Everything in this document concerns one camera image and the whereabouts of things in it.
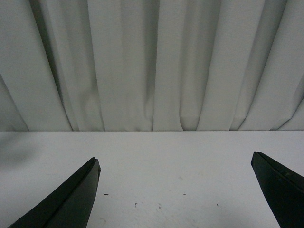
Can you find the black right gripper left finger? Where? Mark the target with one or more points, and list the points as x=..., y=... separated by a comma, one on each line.
x=69, y=205

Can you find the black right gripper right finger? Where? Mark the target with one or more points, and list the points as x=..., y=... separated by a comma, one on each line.
x=282, y=188

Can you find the white pleated curtain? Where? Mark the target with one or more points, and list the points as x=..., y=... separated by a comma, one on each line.
x=151, y=65

